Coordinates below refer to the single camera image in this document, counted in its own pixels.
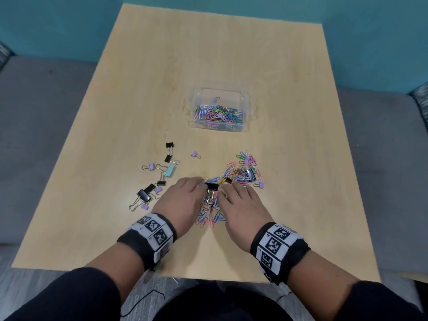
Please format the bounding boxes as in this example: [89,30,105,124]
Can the person's right forearm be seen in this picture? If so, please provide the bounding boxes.
[288,251,360,308]

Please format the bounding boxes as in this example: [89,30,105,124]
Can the person's left forearm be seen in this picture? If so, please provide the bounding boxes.
[85,242,149,306]

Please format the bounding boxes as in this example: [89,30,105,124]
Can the thin black cable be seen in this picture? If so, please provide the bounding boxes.
[120,289,166,318]

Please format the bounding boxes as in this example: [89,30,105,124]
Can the patterned grey cushion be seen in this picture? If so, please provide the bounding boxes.
[0,41,14,71]
[411,82,428,132]

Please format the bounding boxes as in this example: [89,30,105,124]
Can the person's left hand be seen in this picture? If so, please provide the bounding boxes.
[152,177,205,239]

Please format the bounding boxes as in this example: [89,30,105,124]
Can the colourful paper clips scattered pile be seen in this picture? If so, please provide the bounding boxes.
[195,150,265,229]

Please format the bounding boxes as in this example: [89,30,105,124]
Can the black trousers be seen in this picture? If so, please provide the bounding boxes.
[154,282,295,321]

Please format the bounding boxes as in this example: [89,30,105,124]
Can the black marker wristband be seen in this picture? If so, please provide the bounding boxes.
[250,222,311,285]
[117,213,177,272]

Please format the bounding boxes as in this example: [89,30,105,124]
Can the person's right hand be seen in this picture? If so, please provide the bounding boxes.
[217,179,275,253]

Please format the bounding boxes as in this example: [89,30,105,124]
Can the colourful paper clips heap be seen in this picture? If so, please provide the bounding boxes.
[195,103,243,126]

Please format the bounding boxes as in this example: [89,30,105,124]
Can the clear plastic container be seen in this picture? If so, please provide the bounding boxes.
[187,87,258,132]

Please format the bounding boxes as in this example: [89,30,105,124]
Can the light blue binder clip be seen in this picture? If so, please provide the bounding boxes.
[155,164,176,178]

